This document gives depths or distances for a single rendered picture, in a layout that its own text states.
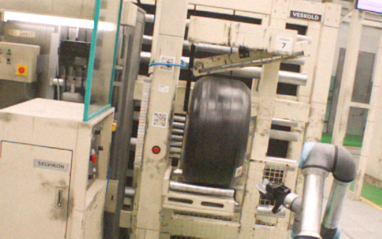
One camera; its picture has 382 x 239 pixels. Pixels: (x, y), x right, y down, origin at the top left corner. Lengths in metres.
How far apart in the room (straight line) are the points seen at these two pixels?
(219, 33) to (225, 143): 0.71
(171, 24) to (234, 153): 0.72
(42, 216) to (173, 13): 1.21
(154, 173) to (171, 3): 0.88
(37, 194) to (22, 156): 0.17
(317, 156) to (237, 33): 1.08
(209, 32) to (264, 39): 0.31
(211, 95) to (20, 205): 1.06
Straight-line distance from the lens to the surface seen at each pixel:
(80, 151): 2.17
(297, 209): 2.42
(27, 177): 2.25
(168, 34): 2.76
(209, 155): 2.60
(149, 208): 2.89
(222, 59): 3.15
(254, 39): 3.02
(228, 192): 2.77
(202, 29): 3.01
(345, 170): 2.24
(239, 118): 2.60
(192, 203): 2.80
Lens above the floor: 1.61
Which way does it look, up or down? 10 degrees down
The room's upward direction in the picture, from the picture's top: 8 degrees clockwise
